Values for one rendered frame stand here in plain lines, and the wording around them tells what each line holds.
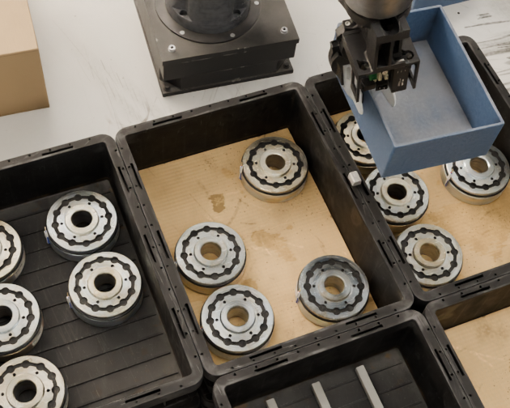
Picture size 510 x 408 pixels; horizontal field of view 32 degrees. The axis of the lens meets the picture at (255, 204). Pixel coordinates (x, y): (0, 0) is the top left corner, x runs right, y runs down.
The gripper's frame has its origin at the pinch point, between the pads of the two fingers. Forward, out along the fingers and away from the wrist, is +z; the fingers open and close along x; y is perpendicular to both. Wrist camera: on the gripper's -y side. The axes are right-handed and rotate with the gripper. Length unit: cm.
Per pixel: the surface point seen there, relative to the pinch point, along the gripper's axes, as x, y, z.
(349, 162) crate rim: -0.8, -1.1, 19.1
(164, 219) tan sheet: -28.9, -2.5, 25.2
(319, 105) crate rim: -2.3, -11.7, 18.9
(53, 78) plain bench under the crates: -43, -42, 36
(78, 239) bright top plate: -41.3, -0.1, 20.1
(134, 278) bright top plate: -34.7, 7.5, 21.4
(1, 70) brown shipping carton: -49, -36, 23
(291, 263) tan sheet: -12.2, 8.4, 27.6
